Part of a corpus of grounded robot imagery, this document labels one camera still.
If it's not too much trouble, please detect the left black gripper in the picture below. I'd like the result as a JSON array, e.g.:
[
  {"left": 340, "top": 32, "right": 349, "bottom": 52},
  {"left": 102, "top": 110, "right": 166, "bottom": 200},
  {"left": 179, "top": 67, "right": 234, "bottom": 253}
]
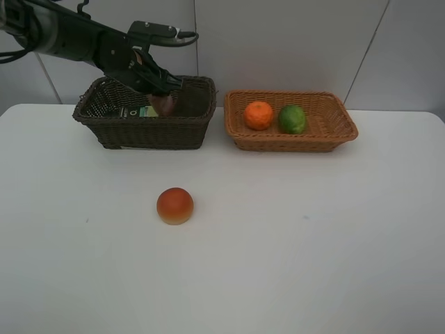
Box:
[{"left": 95, "top": 33, "right": 183, "bottom": 97}]

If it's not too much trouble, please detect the pink dish soap bottle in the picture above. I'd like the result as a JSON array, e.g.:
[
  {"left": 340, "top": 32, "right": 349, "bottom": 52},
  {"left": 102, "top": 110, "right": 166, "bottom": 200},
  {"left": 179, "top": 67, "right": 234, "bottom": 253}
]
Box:
[{"left": 147, "top": 94, "right": 175, "bottom": 117}]

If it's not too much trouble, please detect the translucent purple plastic cup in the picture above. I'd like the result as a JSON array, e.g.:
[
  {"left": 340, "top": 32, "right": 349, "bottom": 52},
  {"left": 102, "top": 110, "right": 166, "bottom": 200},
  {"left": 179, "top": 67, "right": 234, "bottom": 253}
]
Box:
[{"left": 172, "top": 86, "right": 208, "bottom": 118}]

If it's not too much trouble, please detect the dark green pump bottle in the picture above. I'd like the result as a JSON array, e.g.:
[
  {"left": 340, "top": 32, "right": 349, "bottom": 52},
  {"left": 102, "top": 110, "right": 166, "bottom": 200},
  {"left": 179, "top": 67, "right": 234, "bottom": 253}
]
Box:
[{"left": 119, "top": 105, "right": 159, "bottom": 118}]

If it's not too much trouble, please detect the orange tangerine fruit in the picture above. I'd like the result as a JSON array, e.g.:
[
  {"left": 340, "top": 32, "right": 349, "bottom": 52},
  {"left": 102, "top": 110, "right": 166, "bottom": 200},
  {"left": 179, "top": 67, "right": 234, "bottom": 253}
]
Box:
[{"left": 243, "top": 101, "right": 274, "bottom": 131}]

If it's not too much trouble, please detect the red orange round bun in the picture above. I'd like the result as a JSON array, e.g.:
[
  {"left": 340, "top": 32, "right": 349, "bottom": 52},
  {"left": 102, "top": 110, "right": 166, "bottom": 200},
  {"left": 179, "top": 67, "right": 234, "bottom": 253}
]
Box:
[{"left": 156, "top": 187, "right": 194, "bottom": 225}]

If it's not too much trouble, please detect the green lime fruit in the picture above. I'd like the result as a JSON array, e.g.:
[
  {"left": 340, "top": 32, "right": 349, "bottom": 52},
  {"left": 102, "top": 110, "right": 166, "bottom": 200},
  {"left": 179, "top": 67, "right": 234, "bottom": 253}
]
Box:
[{"left": 278, "top": 104, "right": 307, "bottom": 134}]

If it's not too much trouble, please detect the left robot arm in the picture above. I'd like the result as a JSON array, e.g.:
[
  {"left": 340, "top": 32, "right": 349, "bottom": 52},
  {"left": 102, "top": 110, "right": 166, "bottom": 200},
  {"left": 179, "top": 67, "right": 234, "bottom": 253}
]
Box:
[{"left": 1, "top": 1, "right": 197, "bottom": 96}]

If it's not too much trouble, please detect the dark brown wicker basket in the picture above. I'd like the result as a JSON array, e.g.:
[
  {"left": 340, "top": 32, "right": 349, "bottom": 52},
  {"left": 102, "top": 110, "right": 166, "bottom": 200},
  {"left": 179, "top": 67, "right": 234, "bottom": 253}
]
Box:
[{"left": 73, "top": 76, "right": 216, "bottom": 150}]

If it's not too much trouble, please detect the light orange wicker basket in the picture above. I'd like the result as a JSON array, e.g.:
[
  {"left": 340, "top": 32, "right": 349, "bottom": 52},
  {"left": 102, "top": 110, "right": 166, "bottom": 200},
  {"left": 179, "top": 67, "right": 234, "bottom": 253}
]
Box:
[{"left": 224, "top": 90, "right": 358, "bottom": 152}]

